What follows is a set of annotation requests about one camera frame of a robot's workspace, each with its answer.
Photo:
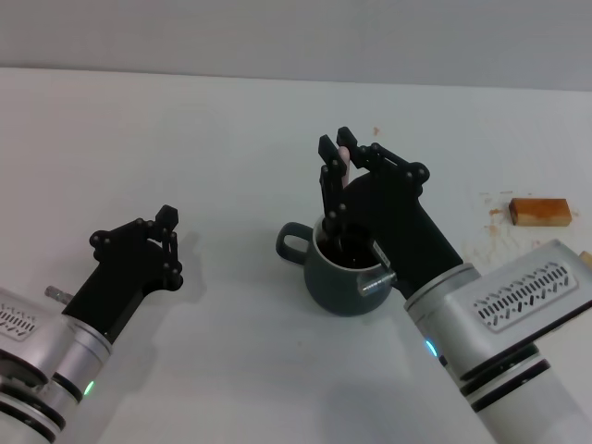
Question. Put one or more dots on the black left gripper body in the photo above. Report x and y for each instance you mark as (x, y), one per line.
(120, 277)

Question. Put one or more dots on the metal plug on wrist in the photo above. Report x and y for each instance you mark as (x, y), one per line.
(57, 294)
(374, 282)

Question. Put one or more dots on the dark grey coffee cup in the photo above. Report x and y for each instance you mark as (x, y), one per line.
(333, 296)

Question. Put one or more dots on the metal plug on right wrist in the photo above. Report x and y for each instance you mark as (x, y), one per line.
(374, 282)

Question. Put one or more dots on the pale wooden block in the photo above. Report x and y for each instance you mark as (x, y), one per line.
(586, 258)

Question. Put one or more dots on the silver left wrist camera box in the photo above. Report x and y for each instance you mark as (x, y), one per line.
(23, 319)

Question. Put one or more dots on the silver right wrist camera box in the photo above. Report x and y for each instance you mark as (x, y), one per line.
(522, 291)

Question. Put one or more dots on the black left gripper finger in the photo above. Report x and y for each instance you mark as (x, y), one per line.
(172, 273)
(120, 238)

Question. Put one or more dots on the brown stained wooden block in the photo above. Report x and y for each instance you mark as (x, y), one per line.
(538, 213)

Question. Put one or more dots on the metal plug on left wrist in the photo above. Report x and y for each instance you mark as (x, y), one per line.
(57, 294)

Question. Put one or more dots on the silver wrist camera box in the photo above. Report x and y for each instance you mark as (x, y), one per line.
(23, 319)
(522, 291)

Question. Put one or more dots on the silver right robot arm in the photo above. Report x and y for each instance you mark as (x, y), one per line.
(509, 393)

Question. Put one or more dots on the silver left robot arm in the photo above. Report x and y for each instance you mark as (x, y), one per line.
(78, 361)

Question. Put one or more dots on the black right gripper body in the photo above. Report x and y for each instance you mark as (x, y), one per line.
(402, 231)

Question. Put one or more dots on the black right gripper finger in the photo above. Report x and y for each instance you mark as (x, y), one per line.
(332, 194)
(393, 168)

